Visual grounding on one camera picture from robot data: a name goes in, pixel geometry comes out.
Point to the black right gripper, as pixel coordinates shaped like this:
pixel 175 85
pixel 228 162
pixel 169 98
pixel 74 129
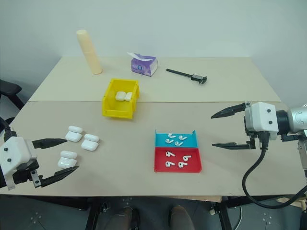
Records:
pixel 255 140

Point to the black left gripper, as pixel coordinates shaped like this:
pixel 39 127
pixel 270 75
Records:
pixel 24 176

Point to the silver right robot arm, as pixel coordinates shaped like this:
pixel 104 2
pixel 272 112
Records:
pixel 297 118

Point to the yellow plastic bin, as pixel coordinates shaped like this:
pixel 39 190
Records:
pixel 109 105

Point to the white wireless earbud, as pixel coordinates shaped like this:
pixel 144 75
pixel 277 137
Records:
pixel 178 143
pixel 168 164
pixel 168 154
pixel 170 134
pixel 181 165
pixel 185 158
pixel 181 137
pixel 168 141

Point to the black digital caliper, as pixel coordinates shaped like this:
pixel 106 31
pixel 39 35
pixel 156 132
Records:
pixel 197 77

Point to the red plastic tray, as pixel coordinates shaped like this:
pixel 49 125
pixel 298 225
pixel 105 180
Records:
pixel 176 169

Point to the blue plastic tray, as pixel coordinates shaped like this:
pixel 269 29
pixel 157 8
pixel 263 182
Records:
pixel 159 141

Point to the black chair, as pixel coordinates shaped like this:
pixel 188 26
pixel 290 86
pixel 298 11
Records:
pixel 8 89

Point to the black table leg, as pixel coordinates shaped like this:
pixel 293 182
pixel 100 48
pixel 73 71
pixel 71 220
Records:
pixel 224 213

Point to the purple tissue pack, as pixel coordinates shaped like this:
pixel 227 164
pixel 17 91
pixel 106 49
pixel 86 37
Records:
pixel 144 67

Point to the cream cylindrical bottle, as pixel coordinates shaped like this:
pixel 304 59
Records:
pixel 90 52

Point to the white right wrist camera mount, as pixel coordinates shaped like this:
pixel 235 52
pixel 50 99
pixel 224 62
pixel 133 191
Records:
pixel 262 117

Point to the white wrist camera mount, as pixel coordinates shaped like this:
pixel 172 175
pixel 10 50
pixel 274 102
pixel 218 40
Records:
pixel 14 151
pixel 262 117

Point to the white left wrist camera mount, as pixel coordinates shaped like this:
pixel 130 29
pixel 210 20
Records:
pixel 14 151

